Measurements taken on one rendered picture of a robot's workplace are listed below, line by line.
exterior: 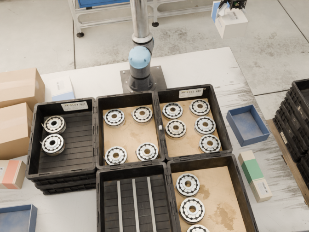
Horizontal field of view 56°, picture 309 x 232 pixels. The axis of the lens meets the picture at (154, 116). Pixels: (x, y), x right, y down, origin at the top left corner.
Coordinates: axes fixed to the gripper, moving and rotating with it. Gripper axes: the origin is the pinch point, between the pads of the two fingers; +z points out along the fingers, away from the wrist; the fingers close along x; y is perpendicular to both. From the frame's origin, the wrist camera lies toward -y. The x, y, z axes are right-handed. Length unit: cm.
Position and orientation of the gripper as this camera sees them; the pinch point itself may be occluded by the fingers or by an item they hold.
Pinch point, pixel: (229, 15)
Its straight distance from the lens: 164.5
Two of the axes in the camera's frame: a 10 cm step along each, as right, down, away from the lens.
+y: 1.8, 8.1, -5.6
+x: 9.8, -1.6, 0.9
